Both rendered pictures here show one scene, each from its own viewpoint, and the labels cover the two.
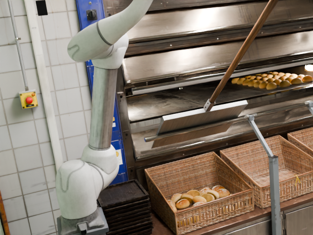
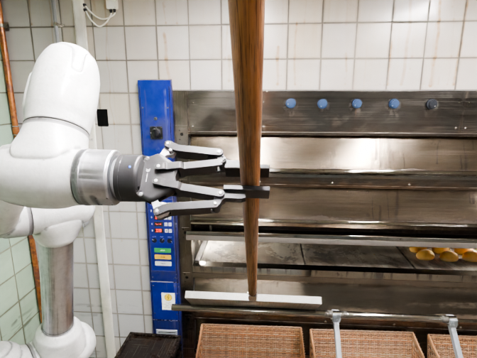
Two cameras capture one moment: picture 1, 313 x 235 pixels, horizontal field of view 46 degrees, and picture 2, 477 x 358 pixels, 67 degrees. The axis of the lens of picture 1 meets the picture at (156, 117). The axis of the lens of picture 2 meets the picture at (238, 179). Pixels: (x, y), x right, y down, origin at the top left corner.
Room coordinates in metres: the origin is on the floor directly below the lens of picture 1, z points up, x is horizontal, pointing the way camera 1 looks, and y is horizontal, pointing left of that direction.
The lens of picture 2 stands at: (0.87, -0.77, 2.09)
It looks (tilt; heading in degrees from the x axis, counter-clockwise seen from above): 13 degrees down; 24
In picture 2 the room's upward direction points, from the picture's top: straight up
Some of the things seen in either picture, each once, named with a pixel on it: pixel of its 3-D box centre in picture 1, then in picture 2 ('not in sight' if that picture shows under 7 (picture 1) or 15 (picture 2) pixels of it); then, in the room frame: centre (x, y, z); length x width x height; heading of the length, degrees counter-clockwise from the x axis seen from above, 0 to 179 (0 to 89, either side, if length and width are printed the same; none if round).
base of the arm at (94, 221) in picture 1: (80, 218); not in sight; (1.46, 0.37, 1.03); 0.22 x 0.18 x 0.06; 15
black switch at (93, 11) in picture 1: (91, 10); (155, 128); (2.32, 0.31, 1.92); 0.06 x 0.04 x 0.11; 109
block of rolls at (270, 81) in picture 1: (270, 79); (439, 236); (3.33, -1.07, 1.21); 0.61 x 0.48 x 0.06; 19
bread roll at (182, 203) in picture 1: (182, 203); not in sight; (2.29, -0.11, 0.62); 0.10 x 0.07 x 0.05; 111
